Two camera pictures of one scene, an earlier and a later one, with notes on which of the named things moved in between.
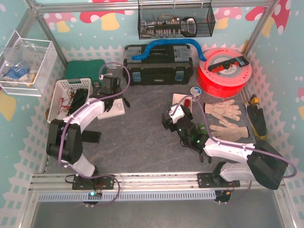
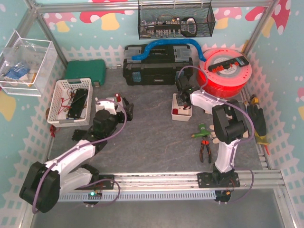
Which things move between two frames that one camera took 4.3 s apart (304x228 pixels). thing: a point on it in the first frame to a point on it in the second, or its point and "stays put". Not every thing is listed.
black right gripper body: x=168 y=122 to x=180 y=98
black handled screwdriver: x=126 y=102 stays put
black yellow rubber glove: x=258 y=121 stays put
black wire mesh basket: x=174 y=19 stays put
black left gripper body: x=112 y=95 to x=128 y=111
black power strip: x=241 y=61 stays put
